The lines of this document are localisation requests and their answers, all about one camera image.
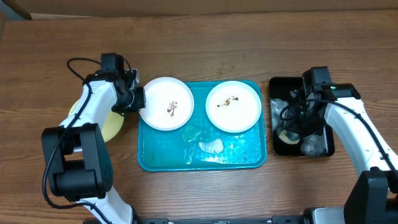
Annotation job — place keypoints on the white plate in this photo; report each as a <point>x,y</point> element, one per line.
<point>233,106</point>
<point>169,104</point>

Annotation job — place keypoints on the teal plastic tray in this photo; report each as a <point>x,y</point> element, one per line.
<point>198,144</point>

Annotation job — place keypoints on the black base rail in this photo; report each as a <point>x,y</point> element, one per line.
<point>276,219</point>

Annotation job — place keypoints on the white plate left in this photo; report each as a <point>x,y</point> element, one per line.
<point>169,104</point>

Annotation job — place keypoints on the white plate right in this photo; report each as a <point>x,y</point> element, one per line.
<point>233,106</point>

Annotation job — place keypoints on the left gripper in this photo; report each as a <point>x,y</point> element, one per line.
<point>140,103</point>

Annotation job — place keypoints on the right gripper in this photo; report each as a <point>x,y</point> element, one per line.
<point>292,124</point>

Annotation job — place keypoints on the yellow green sponge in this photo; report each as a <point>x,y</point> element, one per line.
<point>289,137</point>

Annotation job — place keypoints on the black rectangular water tray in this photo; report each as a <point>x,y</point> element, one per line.
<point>282,91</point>

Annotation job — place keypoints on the light green plate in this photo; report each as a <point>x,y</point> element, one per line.
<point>113,126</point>

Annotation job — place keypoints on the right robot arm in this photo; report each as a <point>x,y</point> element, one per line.
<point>340,107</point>

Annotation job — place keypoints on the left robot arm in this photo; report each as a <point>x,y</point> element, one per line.
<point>78,169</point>

